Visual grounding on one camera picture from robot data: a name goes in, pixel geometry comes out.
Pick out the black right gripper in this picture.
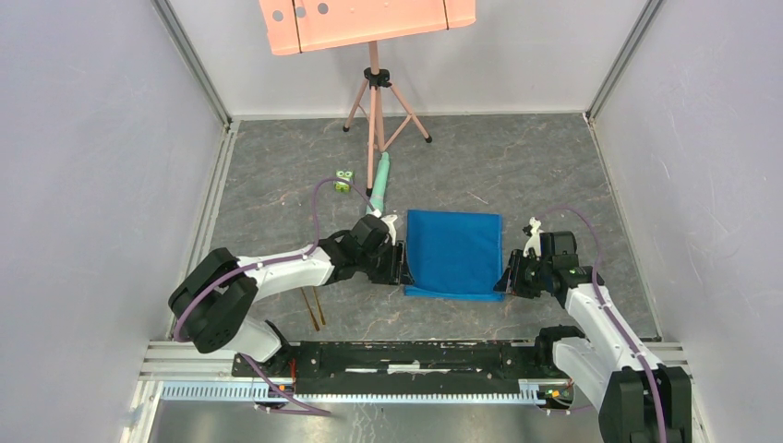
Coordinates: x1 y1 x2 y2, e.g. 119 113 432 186
491 248 551 299

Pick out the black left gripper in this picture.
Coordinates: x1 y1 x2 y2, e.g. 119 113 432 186
357 239 415 287

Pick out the blue cloth napkin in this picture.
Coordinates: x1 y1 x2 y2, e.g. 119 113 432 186
404 210 504 302

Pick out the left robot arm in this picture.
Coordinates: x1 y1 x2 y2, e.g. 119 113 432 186
168 213 414 377

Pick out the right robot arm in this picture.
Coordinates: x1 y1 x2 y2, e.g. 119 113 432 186
495 221 693 442

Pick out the mint green flashlight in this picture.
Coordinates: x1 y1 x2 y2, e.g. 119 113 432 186
366 152 391 215

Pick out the gold fork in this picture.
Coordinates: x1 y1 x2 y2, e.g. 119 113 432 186
300 288 320 331

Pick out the green owl toy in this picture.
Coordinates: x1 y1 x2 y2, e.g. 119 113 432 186
333 170 354 193

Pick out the pink music stand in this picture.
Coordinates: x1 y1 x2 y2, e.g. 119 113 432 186
259 0 476 194

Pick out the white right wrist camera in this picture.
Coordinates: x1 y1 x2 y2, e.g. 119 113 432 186
523 217 543 258

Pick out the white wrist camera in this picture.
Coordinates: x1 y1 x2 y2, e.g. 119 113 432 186
523 217 543 258
371 210 398 245

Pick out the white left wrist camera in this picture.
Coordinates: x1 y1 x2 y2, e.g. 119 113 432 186
371 210 398 245

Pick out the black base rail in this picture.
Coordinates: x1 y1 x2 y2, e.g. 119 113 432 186
259 341 575 395

